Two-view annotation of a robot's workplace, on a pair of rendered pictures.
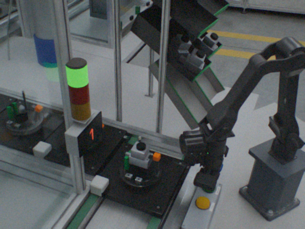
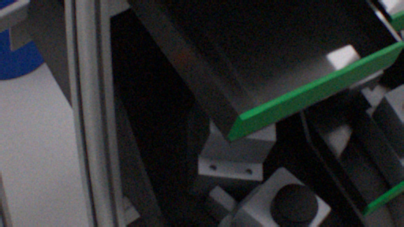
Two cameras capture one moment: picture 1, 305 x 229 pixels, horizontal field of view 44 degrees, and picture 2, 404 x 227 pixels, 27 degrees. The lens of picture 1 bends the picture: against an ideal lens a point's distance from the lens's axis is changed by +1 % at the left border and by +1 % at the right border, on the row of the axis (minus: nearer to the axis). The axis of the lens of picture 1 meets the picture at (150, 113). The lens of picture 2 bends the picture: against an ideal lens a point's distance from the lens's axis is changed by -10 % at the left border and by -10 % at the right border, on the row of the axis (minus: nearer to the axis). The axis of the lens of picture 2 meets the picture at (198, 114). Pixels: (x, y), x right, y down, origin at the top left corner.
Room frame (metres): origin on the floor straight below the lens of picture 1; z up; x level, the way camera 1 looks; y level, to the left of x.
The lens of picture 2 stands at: (0.73, -0.26, 1.63)
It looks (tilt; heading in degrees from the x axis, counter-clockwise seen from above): 36 degrees down; 23
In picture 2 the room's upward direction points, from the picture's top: 1 degrees counter-clockwise
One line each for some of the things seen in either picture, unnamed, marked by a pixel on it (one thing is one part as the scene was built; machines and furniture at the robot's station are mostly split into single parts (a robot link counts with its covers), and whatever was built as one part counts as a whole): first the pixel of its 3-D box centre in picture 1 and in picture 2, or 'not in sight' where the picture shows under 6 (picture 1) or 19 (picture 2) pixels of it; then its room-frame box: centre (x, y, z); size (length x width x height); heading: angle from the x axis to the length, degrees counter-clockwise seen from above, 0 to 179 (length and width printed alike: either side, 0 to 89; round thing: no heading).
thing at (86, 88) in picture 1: (79, 91); not in sight; (0.78, 0.18, 1.33); 0.05 x 0.05 x 0.05
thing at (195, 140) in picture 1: (204, 134); not in sight; (0.81, -0.15, 1.19); 0.12 x 0.08 x 0.11; 104
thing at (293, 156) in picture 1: (283, 147); not in sight; (0.88, -0.41, 1.09); 0.07 x 0.07 x 0.06; 33
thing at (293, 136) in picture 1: (288, 133); not in sight; (0.88, -0.41, 1.15); 0.09 x 0.07 x 0.06; 14
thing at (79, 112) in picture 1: (80, 107); not in sight; (0.78, 0.18, 1.28); 0.05 x 0.05 x 0.05
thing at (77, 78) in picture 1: (77, 73); not in sight; (0.78, 0.18, 1.38); 0.05 x 0.05 x 0.05
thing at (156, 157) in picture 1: (154, 162); not in sight; (0.84, -0.02, 1.04); 0.04 x 0.02 x 0.08; 69
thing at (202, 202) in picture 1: (203, 203); not in sight; (0.76, -0.17, 0.96); 0.04 x 0.04 x 0.02
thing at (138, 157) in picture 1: (138, 152); not in sight; (0.86, 0.03, 1.06); 0.08 x 0.04 x 0.07; 70
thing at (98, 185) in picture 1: (99, 185); not in sight; (0.80, 0.15, 0.97); 0.05 x 0.05 x 0.04; 69
